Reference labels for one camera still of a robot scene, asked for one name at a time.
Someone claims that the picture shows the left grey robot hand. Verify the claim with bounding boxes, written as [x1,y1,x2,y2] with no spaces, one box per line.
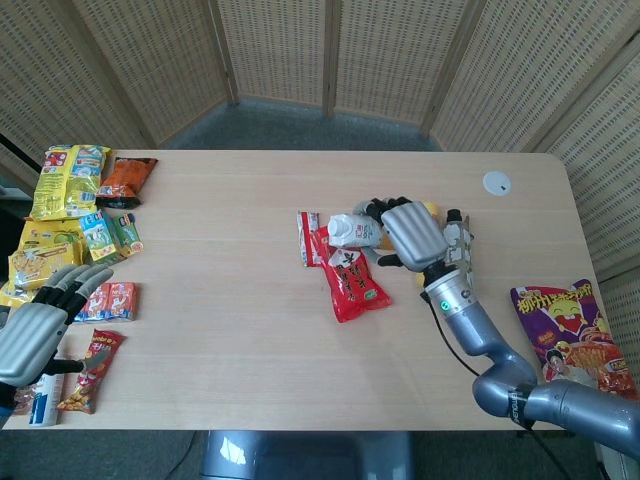
[0,264,115,387]

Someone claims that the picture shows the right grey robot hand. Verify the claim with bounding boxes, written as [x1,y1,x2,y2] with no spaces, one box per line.
[352,196,449,274]

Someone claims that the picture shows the white carton with screw cap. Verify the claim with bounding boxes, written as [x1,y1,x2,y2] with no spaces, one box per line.
[327,213,384,250]

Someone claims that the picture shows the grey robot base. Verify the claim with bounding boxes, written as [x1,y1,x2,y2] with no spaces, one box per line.
[199,430,417,480]

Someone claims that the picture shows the clear bottle white label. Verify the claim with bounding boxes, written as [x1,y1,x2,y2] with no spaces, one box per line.
[441,208,476,287]

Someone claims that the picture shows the yellow cracker bag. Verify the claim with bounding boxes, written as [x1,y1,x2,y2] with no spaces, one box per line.
[0,248,84,307]

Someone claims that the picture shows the small brown snack packet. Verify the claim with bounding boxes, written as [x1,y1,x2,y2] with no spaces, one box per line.
[10,383,41,416]

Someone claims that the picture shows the red small packets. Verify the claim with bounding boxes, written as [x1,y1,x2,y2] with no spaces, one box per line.
[72,282,113,322]

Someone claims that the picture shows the white blue can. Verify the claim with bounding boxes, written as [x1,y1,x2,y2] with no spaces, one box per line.
[27,372,66,427]

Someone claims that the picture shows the red peanut snack bag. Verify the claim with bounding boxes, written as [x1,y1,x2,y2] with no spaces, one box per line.
[56,328,126,415]

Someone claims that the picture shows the red snack pouch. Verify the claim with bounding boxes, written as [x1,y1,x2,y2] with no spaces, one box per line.
[310,225,393,324]

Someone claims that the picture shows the yellow lime chips bag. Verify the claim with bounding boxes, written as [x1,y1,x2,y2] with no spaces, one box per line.
[17,218,89,254]

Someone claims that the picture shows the red milk carton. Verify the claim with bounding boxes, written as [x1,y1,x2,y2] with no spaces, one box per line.
[106,281,142,323]

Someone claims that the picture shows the small red white sachet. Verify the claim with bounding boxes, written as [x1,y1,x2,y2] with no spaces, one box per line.
[297,210,324,269]

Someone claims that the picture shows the blue green drink carton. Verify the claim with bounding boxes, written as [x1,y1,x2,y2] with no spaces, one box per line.
[79,210,121,265]

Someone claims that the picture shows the large yellow snack bag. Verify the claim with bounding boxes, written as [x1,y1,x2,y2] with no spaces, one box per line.
[28,144,112,222]

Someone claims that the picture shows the orange black snack bag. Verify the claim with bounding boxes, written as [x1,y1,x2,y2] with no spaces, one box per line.
[94,156,159,210]

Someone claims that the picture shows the purple snack bag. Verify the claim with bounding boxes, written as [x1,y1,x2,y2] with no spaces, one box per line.
[509,278,640,401]

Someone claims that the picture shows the woven folding screen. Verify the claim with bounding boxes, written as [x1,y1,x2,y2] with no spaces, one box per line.
[0,0,640,351]

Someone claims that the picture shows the white round cable grommet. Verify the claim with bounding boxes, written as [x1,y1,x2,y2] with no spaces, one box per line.
[482,170,514,196]

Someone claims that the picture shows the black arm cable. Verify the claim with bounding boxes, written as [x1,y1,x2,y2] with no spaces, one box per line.
[420,294,572,480]

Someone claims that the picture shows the thin black floor cable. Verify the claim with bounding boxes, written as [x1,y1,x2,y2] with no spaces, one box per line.
[175,431,200,480]

